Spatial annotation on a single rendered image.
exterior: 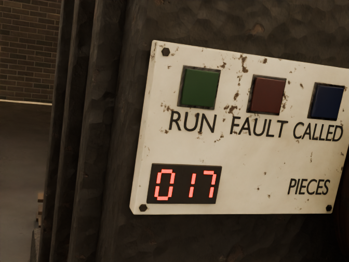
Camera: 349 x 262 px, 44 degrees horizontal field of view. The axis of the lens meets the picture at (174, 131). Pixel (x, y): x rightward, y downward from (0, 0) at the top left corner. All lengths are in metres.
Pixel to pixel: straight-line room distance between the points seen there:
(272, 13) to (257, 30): 0.03
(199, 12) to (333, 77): 0.17
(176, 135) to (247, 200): 0.12
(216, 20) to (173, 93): 0.09
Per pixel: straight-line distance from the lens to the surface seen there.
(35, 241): 2.13
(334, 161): 0.56
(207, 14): 0.46
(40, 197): 2.85
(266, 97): 0.48
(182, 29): 0.45
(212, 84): 0.44
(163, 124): 0.44
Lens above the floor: 1.25
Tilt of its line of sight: 12 degrees down
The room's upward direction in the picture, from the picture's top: 9 degrees clockwise
